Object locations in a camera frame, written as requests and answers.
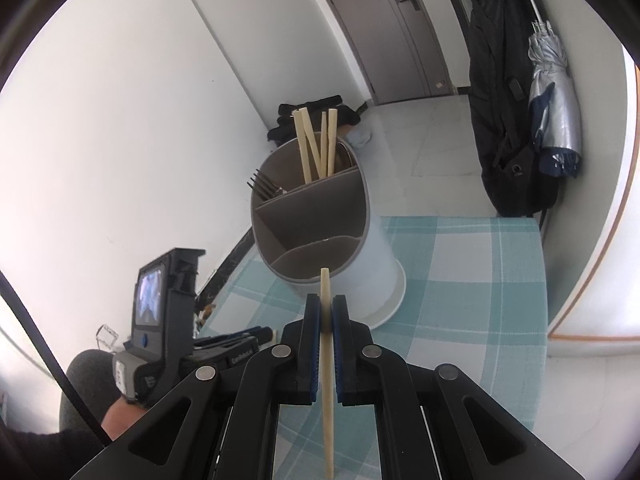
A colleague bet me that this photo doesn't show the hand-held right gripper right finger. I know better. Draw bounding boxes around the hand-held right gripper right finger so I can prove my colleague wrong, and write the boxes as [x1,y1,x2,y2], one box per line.
[332,295,586,480]

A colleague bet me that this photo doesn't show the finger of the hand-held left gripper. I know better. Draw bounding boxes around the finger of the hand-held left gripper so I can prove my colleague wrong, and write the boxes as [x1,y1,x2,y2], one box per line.
[193,325,275,348]

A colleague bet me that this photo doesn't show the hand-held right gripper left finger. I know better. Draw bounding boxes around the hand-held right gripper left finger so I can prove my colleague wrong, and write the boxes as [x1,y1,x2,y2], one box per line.
[70,294,322,480]

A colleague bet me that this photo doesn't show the white round utensil holder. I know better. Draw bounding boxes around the white round utensil holder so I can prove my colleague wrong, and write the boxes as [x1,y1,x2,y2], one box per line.
[250,137,407,332]

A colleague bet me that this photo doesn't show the person's left forearm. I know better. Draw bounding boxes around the person's left forearm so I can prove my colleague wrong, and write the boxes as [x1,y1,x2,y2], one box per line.
[59,350,152,444]

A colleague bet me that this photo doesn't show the clear plastic box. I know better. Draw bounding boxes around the clear plastic box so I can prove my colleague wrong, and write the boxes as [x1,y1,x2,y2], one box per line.
[96,323,122,352]

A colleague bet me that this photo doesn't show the teal checked table mat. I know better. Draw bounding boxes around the teal checked table mat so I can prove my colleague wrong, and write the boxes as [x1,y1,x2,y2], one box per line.
[195,216,549,480]

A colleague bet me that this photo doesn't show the metal fork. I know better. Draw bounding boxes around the metal fork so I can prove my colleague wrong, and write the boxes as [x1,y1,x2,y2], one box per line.
[245,169,288,199]

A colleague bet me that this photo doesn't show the black clothing pile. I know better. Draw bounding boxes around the black clothing pile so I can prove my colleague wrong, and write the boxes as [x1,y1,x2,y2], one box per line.
[267,94,369,143]

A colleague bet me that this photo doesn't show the white panel with wooden edge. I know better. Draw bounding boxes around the white panel with wooden edge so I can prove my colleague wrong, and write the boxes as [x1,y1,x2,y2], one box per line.
[546,50,640,357]

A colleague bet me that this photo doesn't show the black hanging backpack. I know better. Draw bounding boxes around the black hanging backpack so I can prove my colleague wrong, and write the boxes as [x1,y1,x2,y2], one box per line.
[466,0,559,219]

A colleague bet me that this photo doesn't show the grey door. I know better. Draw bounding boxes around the grey door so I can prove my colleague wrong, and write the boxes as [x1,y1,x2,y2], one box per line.
[305,0,459,107]

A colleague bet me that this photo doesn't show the silver and navy umbrella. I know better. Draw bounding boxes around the silver and navy umbrella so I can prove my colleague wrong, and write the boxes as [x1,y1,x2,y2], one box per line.
[526,19,584,179]

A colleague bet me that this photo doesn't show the black cable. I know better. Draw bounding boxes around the black cable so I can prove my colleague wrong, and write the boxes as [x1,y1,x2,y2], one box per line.
[0,269,114,445]

